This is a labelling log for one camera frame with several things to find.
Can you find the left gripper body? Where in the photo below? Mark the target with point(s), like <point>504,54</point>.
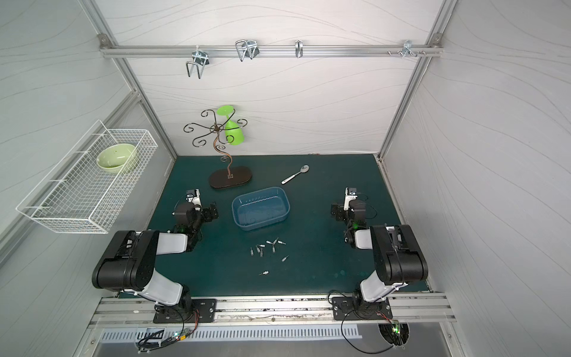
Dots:
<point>208,213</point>

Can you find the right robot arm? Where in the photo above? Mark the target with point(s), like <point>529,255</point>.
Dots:
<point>398,262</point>

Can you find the metal loop hook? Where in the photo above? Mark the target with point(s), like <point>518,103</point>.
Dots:
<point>247,49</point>

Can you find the aluminium top rail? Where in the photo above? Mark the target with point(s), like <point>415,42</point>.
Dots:
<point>229,52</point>

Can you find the white wire basket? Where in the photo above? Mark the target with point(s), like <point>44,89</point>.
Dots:
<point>76,196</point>

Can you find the blue plastic storage box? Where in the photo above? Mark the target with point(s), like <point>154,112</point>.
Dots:
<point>260,208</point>

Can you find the metal pronged hook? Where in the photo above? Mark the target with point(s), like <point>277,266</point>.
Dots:
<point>407,50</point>

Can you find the metal double hook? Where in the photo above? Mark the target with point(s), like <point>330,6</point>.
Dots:
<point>199,60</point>

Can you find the green plastic goblet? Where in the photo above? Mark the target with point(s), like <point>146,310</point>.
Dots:
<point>233,128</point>

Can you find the small metal hook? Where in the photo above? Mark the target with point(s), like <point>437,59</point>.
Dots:
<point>298,48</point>

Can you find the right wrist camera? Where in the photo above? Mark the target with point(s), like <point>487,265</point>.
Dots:
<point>351,193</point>

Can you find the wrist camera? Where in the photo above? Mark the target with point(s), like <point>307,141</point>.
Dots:
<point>193,197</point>
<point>351,193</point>

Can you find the brown metal cup stand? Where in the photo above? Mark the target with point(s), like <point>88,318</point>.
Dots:
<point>230,176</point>

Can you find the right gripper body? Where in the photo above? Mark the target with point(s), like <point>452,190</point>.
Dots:
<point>337,212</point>

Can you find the metal spoon white handle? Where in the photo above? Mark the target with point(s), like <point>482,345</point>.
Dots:
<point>304,169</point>

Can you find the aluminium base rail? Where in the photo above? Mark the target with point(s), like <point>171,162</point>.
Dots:
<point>407,307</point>

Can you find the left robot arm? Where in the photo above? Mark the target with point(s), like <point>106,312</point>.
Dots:
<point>128,265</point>

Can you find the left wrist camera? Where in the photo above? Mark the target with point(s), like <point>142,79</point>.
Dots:
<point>193,197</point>

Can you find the light green bowl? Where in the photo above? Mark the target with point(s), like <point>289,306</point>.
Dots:
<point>119,158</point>

